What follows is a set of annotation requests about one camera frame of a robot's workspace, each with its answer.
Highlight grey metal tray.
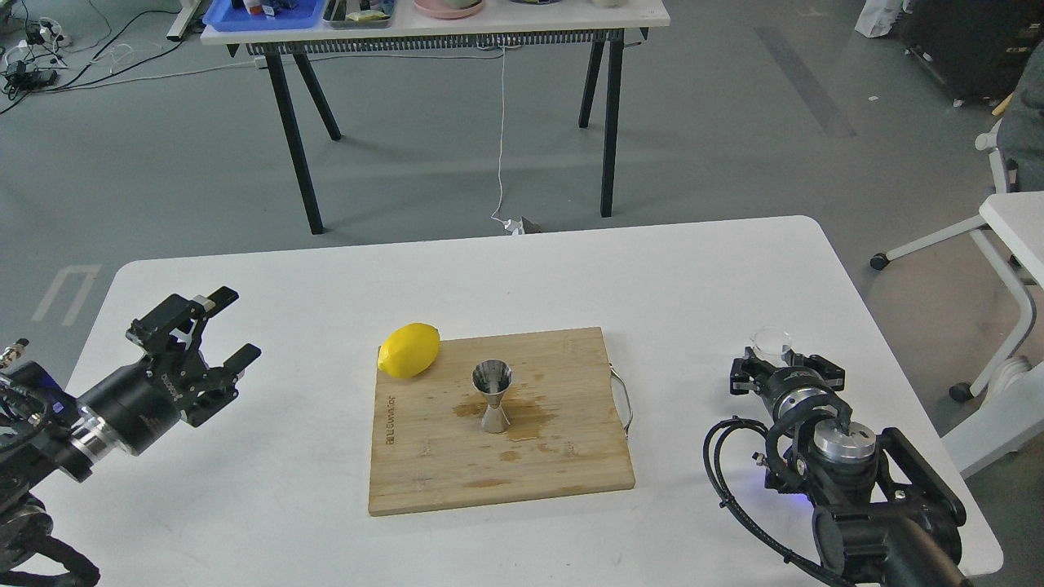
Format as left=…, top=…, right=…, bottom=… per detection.
left=321, top=1, right=396, bottom=29

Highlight small clear glass cup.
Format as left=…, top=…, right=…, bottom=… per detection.
left=750, top=327, right=793, bottom=368

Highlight bamboo cutting board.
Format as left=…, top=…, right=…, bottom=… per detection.
left=367, top=327, right=636, bottom=516

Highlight white hanging cable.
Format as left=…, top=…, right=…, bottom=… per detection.
left=489, top=45, right=527, bottom=236

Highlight blue plastic tray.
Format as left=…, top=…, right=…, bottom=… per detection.
left=201, top=1, right=327, bottom=33

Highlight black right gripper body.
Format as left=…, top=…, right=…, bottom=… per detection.
left=754, top=363, right=835, bottom=421

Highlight yellow lemon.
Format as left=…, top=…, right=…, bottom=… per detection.
left=377, top=323, right=440, bottom=378

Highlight white office chair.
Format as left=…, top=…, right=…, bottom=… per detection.
left=869, top=118, right=1044, bottom=404

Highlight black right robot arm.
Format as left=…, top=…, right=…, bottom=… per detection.
left=702, top=347, right=970, bottom=586

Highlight black floor cables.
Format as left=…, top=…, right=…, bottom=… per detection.
left=0, top=0, right=184, bottom=95

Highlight white background table black legs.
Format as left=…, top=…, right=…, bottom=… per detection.
left=201, top=1, right=670, bottom=235

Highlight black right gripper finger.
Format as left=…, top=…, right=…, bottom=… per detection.
left=783, top=350, right=846, bottom=393
left=728, top=348, right=772, bottom=396

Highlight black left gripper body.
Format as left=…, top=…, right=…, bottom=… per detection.
left=73, top=355, right=244, bottom=457

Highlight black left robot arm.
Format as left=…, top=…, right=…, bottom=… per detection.
left=1, top=287, right=261, bottom=586

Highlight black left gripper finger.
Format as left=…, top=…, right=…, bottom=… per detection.
left=184, top=343, right=262, bottom=427
left=126, top=286, right=239, bottom=372

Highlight pink plate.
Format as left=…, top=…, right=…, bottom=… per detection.
left=414, top=0, right=484, bottom=21

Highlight steel double jigger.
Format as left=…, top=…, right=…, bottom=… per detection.
left=472, top=360, right=512, bottom=435

